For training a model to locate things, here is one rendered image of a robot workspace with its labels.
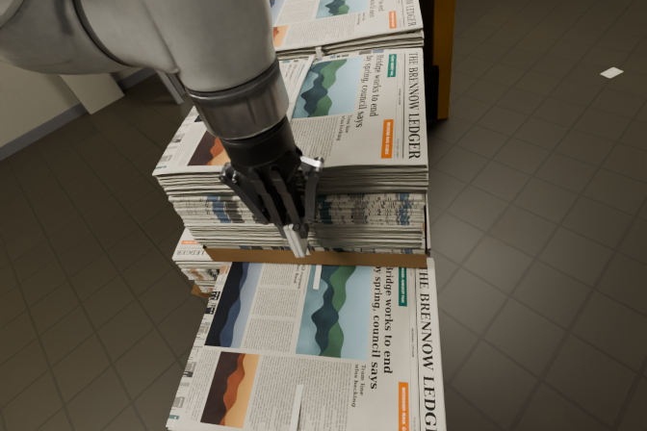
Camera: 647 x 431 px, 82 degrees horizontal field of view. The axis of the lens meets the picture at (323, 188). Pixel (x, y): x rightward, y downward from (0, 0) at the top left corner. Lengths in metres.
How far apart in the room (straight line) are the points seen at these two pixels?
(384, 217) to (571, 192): 1.48
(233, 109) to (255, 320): 0.38
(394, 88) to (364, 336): 0.36
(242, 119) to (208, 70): 0.05
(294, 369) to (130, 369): 1.25
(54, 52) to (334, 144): 0.30
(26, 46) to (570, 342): 1.53
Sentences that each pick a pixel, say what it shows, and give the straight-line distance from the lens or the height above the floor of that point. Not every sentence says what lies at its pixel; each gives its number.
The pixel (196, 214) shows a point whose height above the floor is 0.97.
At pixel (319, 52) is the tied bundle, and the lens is 0.71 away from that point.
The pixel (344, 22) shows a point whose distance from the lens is 0.78.
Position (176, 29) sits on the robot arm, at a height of 1.27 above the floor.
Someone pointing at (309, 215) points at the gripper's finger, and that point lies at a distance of 0.47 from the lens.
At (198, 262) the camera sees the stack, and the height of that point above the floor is 0.58.
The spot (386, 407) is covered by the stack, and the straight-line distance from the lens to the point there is 0.55.
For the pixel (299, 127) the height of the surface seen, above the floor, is 1.06.
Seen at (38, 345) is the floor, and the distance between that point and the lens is 2.14.
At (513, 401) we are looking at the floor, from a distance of 1.44.
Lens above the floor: 1.37
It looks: 46 degrees down
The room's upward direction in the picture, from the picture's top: 16 degrees counter-clockwise
